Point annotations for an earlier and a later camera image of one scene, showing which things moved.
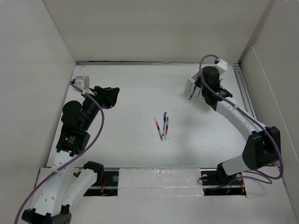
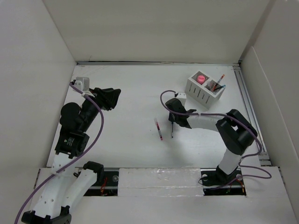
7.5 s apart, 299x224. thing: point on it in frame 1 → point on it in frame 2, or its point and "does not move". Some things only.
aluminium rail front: x=215 y=183 does not move
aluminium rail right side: x=244 y=93 does not move
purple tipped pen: x=159 y=129 does not move
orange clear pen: x=192 y=93 → x=220 y=80
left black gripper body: x=104 y=102 does not move
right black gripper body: x=199 y=83 → x=172 y=117
